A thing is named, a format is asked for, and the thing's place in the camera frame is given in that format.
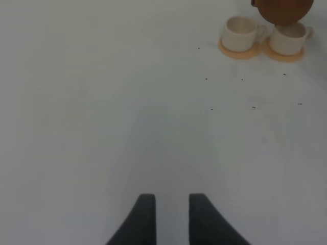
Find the white teacup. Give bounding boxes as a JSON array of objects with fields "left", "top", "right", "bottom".
[
  {"left": 269, "top": 22, "right": 314, "bottom": 56},
  {"left": 220, "top": 16, "right": 268, "bottom": 53}
]

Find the right white teacup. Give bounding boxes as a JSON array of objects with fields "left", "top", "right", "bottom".
[{"left": 269, "top": 22, "right": 314, "bottom": 56}]

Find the brown clay teapot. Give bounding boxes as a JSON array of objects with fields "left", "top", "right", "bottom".
[{"left": 251, "top": 0, "right": 314, "bottom": 26}]

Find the left orange cup coaster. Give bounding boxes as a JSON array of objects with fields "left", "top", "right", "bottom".
[{"left": 218, "top": 38, "right": 262, "bottom": 60}]

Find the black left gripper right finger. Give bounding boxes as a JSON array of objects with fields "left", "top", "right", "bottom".
[{"left": 189, "top": 193, "right": 250, "bottom": 245}]

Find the right orange cup coaster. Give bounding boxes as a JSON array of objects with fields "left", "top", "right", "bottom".
[{"left": 262, "top": 37, "right": 306, "bottom": 63}]

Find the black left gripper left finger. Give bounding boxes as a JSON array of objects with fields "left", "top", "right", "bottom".
[{"left": 107, "top": 194, "right": 156, "bottom": 245}]

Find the left white teacup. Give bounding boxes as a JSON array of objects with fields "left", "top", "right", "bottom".
[{"left": 220, "top": 16, "right": 268, "bottom": 53}]

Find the orange cup coaster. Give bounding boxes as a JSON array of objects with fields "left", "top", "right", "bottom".
[
  {"left": 218, "top": 38, "right": 262, "bottom": 60},
  {"left": 262, "top": 37, "right": 306, "bottom": 63}
]

